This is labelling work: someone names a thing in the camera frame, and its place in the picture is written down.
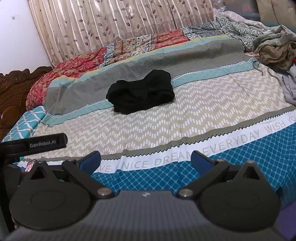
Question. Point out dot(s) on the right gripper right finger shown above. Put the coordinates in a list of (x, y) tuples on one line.
[(210, 172)]

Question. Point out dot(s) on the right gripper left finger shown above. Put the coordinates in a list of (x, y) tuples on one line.
[(80, 172)]

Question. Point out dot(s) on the black pants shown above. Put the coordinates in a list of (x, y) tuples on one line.
[(154, 89)]

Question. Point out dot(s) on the teal lattice pillow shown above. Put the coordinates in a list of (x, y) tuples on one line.
[(26, 125)]

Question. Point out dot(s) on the patterned bedsheet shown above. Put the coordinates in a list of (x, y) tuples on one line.
[(226, 106)]

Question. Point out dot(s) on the carved wooden headboard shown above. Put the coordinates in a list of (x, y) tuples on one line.
[(15, 87)]

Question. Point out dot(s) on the red floral quilt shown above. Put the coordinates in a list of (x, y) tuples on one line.
[(227, 23)]

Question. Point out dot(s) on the beige leaf curtain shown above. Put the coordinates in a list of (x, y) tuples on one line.
[(70, 28)]

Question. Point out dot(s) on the pile of beige clothes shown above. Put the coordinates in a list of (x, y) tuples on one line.
[(274, 45)]

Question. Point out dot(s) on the grey garment with drawstring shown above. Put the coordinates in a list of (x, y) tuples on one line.
[(287, 83)]

